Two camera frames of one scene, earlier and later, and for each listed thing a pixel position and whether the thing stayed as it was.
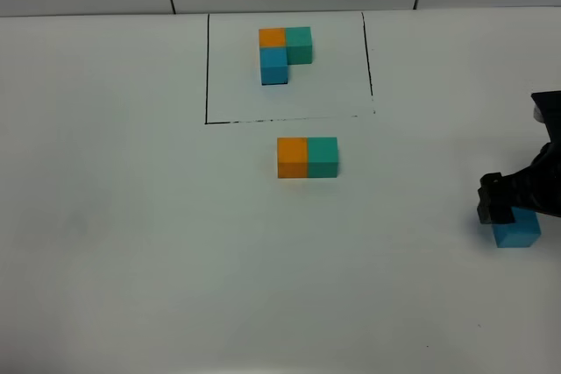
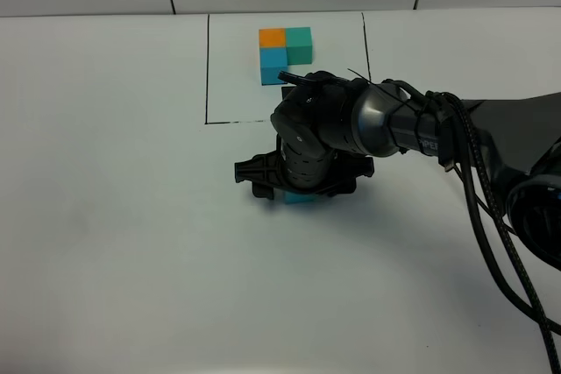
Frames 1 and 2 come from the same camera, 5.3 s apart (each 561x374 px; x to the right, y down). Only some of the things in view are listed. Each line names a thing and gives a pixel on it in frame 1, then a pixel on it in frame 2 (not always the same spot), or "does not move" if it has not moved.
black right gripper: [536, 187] to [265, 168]
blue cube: [521, 234] to [291, 198]
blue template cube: [273, 66] does not move
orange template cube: [272, 38] does not move
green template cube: [299, 45] does not move
